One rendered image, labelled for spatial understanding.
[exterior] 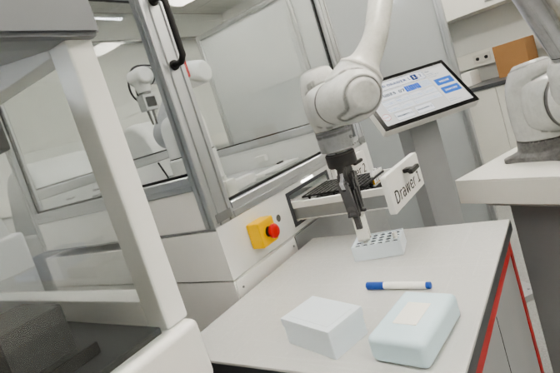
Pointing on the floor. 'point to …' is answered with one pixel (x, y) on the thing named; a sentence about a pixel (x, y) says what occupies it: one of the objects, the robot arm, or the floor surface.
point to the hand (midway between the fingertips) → (361, 226)
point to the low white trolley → (487, 347)
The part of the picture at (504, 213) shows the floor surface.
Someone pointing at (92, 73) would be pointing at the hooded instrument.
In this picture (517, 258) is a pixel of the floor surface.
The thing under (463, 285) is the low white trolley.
